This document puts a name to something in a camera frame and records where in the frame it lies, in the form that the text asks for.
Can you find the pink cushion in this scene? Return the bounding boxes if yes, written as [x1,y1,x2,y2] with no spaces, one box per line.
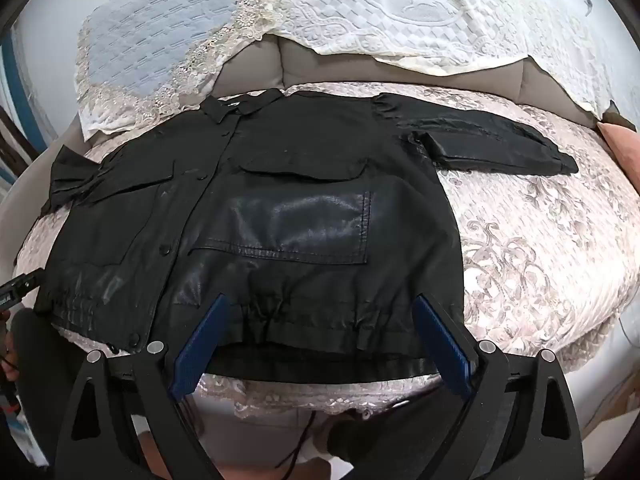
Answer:
[598,122,640,174]

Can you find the black leather jacket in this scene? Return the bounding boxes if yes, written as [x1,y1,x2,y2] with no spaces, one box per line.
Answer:
[35,89,577,385]

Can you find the white embossed lace cover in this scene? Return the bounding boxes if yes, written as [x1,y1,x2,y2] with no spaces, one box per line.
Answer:
[276,0,639,120]

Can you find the person's left hand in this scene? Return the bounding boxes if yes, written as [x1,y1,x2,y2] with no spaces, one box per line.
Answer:
[1,332,20,382]

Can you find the grey upholstered sofa frame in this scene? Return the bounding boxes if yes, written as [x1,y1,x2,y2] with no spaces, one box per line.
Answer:
[1,36,601,255]

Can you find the blue striped curtain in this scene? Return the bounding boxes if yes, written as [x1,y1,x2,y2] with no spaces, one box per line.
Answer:
[1,27,58,185]

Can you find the blue lace-trimmed cover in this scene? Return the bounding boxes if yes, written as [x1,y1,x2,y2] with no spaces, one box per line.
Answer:
[75,0,282,139]

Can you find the black cable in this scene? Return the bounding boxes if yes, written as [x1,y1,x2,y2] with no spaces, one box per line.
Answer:
[274,408,319,480]

